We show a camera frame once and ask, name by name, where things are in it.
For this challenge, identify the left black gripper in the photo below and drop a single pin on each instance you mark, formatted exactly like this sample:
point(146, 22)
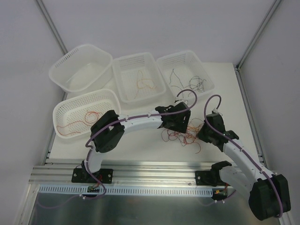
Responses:
point(177, 124)

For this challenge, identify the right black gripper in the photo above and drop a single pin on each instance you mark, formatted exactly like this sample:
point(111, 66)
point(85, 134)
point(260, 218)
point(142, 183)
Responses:
point(206, 135)

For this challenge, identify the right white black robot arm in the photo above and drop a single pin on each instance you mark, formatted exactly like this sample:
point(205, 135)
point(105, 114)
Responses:
point(267, 193)

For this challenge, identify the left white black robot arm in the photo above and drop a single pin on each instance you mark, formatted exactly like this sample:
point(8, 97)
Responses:
point(109, 129)

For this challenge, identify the right white perforated basket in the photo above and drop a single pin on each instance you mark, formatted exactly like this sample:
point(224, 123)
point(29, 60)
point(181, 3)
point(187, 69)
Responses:
point(184, 70)

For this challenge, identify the middle white perforated basket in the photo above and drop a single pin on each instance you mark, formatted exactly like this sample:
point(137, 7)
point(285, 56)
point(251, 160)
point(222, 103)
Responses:
point(138, 79)

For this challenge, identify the deep white plastic tub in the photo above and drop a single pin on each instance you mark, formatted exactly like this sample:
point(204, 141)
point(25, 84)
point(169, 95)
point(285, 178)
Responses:
point(82, 67)

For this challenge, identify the front-left white perforated basket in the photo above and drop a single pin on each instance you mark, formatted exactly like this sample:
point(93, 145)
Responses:
point(75, 116)

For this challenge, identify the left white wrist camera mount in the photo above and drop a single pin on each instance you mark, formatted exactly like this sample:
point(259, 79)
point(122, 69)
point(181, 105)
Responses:
point(181, 101)

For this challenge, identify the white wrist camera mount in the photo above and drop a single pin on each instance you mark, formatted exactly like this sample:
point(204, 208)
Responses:
point(215, 110)
point(181, 101)

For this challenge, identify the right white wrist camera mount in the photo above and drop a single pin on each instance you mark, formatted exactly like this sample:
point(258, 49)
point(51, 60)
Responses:
point(215, 110)

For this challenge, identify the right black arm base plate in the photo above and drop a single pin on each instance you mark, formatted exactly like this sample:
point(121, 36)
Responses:
point(208, 178)

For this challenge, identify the white slotted cable duct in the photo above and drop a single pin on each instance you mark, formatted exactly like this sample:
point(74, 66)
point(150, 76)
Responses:
point(123, 190)

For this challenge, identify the aluminium mounting rail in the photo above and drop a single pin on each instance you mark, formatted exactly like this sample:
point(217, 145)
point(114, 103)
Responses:
point(125, 173)

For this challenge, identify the right aluminium frame post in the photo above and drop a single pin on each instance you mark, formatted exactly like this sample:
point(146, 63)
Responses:
point(259, 32)

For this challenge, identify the aluminium frame post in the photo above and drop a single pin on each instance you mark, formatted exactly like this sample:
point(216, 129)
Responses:
point(42, 8)
point(259, 32)

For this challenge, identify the left aluminium frame post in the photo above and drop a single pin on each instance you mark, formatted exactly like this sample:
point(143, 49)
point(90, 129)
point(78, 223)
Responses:
point(42, 8)

